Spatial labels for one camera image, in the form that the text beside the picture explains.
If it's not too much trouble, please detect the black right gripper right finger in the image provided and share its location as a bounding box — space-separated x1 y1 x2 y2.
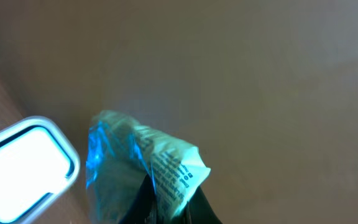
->
180 187 222 224

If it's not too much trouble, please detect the white barcode scanner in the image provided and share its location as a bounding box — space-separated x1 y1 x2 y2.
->
0 116 80 223

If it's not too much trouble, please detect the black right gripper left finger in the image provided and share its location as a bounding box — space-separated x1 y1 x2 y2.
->
119 175 157 224

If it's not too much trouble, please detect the teal packet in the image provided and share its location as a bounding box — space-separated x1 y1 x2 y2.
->
86 110 211 223

